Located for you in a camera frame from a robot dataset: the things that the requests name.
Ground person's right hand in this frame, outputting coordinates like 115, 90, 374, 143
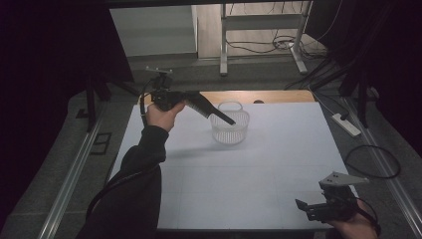
326, 198, 380, 239

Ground white power strip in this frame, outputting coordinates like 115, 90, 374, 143
330, 113, 362, 137

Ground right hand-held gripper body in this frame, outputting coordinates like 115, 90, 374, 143
307, 171, 370, 223

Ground black comb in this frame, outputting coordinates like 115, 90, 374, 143
184, 91, 237, 126

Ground white table cover sheet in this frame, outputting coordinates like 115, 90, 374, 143
108, 102, 357, 230

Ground black curtain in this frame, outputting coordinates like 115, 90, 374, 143
307, 0, 422, 157
0, 0, 134, 111

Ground grey panel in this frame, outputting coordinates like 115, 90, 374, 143
109, 5, 199, 58

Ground white plastic basket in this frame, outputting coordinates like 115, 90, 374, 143
209, 101, 251, 145

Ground aluminium rail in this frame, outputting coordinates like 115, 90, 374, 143
341, 97, 422, 239
37, 119, 103, 239

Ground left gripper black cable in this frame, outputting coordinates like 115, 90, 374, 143
85, 77, 161, 222

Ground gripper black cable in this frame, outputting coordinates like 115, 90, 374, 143
85, 77, 161, 222
355, 196, 382, 237

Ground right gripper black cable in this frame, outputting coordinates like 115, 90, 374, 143
355, 196, 382, 237

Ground white metal desk frame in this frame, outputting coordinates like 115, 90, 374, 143
219, 0, 314, 77

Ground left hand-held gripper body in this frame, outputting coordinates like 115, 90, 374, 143
145, 66, 187, 113

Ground person's left hand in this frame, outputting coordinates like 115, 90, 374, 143
144, 101, 187, 133

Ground wooden table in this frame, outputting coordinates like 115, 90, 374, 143
137, 90, 316, 106

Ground tangled black floor cables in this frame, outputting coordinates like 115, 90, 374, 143
226, 31, 327, 60

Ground black metal stand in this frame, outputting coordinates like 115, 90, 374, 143
84, 75, 141, 132
310, 71, 371, 128

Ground black looped cable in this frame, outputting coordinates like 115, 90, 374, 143
343, 144, 401, 180

